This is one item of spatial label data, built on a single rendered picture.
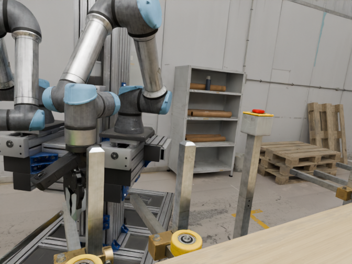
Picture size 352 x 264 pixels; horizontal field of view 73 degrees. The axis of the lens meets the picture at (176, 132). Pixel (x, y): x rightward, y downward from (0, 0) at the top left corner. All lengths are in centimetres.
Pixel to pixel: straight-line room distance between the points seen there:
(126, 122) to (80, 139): 57
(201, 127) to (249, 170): 295
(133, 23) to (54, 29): 237
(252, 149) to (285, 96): 401
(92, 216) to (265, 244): 44
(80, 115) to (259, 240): 56
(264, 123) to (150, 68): 50
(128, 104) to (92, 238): 68
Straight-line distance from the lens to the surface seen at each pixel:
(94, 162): 58
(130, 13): 91
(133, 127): 117
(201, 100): 369
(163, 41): 345
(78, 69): 81
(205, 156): 392
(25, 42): 106
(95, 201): 62
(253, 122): 79
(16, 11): 110
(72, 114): 62
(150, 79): 104
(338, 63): 586
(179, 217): 74
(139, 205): 94
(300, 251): 75
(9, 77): 135
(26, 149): 130
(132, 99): 115
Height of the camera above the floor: 129
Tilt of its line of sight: 11 degrees down
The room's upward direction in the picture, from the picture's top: 5 degrees clockwise
